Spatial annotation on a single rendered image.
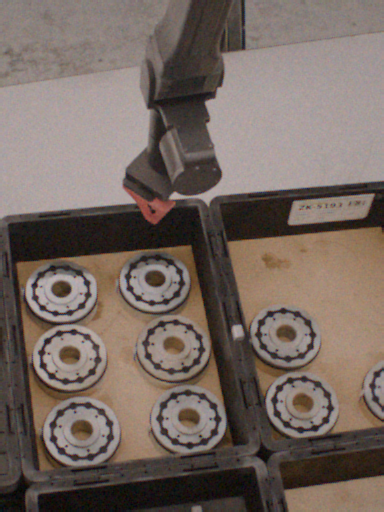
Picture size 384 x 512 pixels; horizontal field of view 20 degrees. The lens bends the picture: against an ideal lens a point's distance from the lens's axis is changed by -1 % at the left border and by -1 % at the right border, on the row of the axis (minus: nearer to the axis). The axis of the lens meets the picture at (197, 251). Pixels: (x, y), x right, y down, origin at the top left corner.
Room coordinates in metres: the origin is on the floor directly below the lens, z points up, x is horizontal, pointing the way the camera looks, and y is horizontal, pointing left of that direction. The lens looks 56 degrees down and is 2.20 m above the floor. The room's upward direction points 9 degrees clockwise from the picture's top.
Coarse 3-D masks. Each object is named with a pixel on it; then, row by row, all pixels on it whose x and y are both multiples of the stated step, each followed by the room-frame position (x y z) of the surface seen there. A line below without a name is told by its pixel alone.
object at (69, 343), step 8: (64, 344) 0.70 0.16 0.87; (72, 344) 0.71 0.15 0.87; (80, 344) 0.71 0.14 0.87; (56, 352) 0.69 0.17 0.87; (80, 352) 0.70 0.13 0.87; (56, 360) 0.68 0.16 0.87; (80, 360) 0.68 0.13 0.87; (64, 368) 0.67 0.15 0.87; (72, 368) 0.67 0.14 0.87; (80, 368) 0.67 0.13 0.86
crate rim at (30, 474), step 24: (24, 216) 0.86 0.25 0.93; (48, 216) 0.87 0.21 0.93; (72, 216) 0.87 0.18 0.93; (96, 216) 0.88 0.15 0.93; (0, 240) 0.81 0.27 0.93; (0, 264) 0.78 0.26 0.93; (216, 264) 0.83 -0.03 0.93; (216, 288) 0.79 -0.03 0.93; (240, 360) 0.69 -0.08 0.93; (24, 384) 0.61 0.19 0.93; (240, 384) 0.66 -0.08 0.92; (24, 408) 0.57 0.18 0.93; (24, 432) 0.55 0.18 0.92; (24, 456) 0.51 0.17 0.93; (168, 456) 0.54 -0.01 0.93; (216, 456) 0.55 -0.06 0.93; (240, 456) 0.56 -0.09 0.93; (24, 480) 0.49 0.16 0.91; (48, 480) 0.48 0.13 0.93
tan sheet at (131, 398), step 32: (96, 256) 0.88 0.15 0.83; (128, 256) 0.89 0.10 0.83; (192, 256) 0.91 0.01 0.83; (192, 288) 0.85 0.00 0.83; (96, 320) 0.77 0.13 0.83; (128, 320) 0.78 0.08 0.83; (192, 320) 0.80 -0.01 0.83; (32, 352) 0.70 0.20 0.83; (128, 352) 0.73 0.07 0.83; (32, 384) 0.65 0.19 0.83; (128, 384) 0.68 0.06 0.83; (128, 416) 0.63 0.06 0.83; (128, 448) 0.59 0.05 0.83
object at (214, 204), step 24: (264, 192) 0.97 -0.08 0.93; (288, 192) 0.98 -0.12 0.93; (312, 192) 0.98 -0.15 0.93; (336, 192) 0.99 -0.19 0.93; (216, 216) 0.91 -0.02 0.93; (216, 240) 0.87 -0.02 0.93; (240, 312) 0.76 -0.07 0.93; (264, 408) 0.63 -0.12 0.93; (264, 432) 0.59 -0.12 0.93; (336, 432) 0.61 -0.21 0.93; (360, 432) 0.61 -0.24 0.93
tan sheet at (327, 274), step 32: (256, 256) 0.92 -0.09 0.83; (288, 256) 0.93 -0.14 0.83; (320, 256) 0.94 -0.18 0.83; (352, 256) 0.95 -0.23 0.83; (256, 288) 0.87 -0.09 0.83; (288, 288) 0.88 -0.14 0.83; (320, 288) 0.89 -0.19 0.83; (352, 288) 0.90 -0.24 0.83; (320, 320) 0.83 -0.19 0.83; (352, 320) 0.84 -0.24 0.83; (320, 352) 0.78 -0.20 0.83; (352, 352) 0.79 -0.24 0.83; (352, 384) 0.74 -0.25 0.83; (352, 416) 0.69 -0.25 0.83
